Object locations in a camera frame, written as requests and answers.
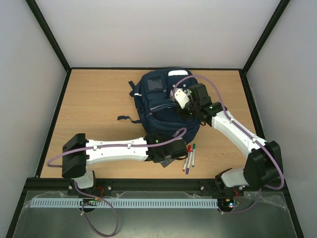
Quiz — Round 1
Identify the navy blue student backpack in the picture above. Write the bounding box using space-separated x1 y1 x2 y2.
128 68 200 144

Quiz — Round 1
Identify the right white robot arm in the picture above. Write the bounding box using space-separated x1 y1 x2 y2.
173 83 284 194

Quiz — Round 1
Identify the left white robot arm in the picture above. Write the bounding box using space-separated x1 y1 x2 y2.
61 133 188 189

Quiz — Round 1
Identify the red marker pen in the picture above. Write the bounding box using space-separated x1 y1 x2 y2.
182 145 192 172

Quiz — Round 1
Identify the green marker pen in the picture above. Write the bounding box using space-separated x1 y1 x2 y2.
192 144 196 167

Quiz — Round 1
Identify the purple marker pen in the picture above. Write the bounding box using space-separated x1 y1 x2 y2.
185 151 193 175

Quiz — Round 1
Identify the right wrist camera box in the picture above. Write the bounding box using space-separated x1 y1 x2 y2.
170 88 190 109

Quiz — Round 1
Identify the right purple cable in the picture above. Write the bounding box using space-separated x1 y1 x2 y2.
172 75 285 214

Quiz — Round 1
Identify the purple cable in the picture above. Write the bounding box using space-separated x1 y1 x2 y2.
172 75 285 214
47 127 188 236

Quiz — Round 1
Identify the light blue cable duct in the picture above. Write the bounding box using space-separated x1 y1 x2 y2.
30 198 218 209

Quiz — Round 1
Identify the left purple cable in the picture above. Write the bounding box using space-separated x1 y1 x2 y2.
47 127 188 236

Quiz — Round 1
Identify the black aluminium frame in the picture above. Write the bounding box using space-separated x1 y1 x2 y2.
6 0 305 238

